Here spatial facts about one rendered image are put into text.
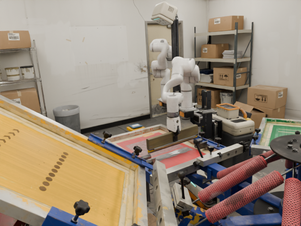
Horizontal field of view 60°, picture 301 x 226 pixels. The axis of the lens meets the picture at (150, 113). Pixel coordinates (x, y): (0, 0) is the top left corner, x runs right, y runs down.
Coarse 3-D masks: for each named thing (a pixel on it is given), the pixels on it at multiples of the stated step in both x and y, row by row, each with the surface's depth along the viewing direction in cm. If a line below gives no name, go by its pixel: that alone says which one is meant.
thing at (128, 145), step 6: (138, 138) 216; (120, 144) 205; (126, 144) 204; (132, 144) 204; (138, 144) 203; (144, 144) 202; (126, 150) 193; (132, 150) 193; (144, 150) 191; (162, 162) 171; (168, 162) 170; (174, 162) 170; (180, 162) 170
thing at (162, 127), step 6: (150, 126) 233; (156, 126) 232; (162, 126) 231; (132, 132) 220; (138, 132) 223; (144, 132) 227; (108, 138) 210; (114, 138) 212; (120, 138) 215; (114, 144) 196; (216, 150) 178
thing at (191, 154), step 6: (144, 138) 215; (180, 144) 198; (162, 150) 190; (168, 150) 189; (192, 150) 187; (174, 156) 178; (180, 156) 178; (186, 156) 177; (192, 156) 177; (198, 156) 176
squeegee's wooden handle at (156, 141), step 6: (192, 126) 180; (168, 132) 172; (180, 132) 174; (186, 132) 177; (192, 132) 180; (150, 138) 164; (156, 138) 165; (162, 138) 167; (168, 138) 170; (180, 138) 175; (150, 144) 163; (156, 144) 166; (162, 144) 168; (150, 150) 164
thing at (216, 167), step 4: (212, 164) 146; (216, 164) 146; (204, 168) 148; (208, 168) 145; (212, 168) 142; (216, 168) 142; (220, 168) 141; (224, 168) 141; (212, 172) 143; (216, 172) 140; (216, 176) 141
